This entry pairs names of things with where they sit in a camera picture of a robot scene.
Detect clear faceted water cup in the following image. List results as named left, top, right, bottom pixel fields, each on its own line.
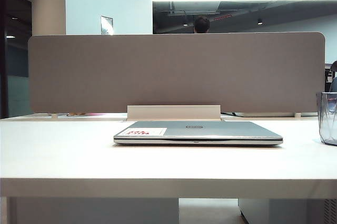
left=315, top=91, right=337, bottom=146

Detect silver Dell laptop with sticker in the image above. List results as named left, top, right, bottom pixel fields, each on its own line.
left=113, top=120, right=284, bottom=146

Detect grey-brown desk divider panel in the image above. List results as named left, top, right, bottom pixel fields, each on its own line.
left=27, top=32, right=326, bottom=115

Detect pink papers behind divider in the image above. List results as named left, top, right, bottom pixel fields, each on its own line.
left=47, top=113, right=106, bottom=118

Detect dark-haired background person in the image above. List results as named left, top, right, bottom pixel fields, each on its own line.
left=193, top=16, right=211, bottom=35

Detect white under-desk panel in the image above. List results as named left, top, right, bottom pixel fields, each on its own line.
left=6, top=197, right=180, bottom=224

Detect dark glass door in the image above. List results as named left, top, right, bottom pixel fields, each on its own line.
left=0, top=0, right=33, bottom=119

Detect seated background person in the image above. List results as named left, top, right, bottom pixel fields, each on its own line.
left=329, top=60, right=337, bottom=93

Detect framed wall notice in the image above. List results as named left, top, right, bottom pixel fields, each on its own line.
left=100, top=15, right=114, bottom=36

